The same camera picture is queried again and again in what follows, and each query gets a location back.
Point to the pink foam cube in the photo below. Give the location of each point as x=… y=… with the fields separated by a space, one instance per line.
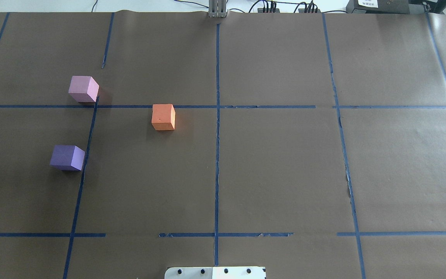
x=83 y=89

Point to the black power strip left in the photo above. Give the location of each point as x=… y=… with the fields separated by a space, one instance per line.
x=268 y=7

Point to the black power strip right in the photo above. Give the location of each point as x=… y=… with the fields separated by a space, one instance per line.
x=307 y=8

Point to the black power strip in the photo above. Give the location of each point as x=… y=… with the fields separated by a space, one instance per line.
x=307 y=8
x=268 y=7

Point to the black control box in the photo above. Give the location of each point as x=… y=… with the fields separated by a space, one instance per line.
x=384 y=7

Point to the brown paper table cover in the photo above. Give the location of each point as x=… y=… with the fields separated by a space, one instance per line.
x=313 y=145

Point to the grey aluminium profile post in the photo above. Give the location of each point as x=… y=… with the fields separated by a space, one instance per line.
x=217 y=8

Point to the purple foam cube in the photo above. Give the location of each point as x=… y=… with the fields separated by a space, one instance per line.
x=67 y=158

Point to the orange foam cube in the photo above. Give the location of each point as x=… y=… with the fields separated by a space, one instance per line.
x=163 y=117

